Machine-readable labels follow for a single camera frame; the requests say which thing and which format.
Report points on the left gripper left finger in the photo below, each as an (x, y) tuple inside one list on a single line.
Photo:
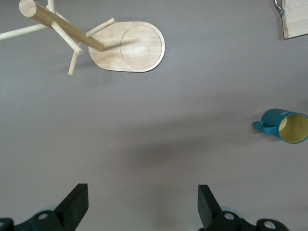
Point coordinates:
[(72, 207)]

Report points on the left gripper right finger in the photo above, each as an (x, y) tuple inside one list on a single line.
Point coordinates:
[(209, 207)]

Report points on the teal cup with yellow inside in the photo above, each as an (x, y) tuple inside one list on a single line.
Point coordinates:
[(272, 120)]

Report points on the wooden cup rack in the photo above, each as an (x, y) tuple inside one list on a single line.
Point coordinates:
[(134, 48)]

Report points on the brown table cover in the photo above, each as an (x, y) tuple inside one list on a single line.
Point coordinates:
[(154, 115)]

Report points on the wooden cutting board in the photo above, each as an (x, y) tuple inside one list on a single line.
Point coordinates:
[(296, 19)]

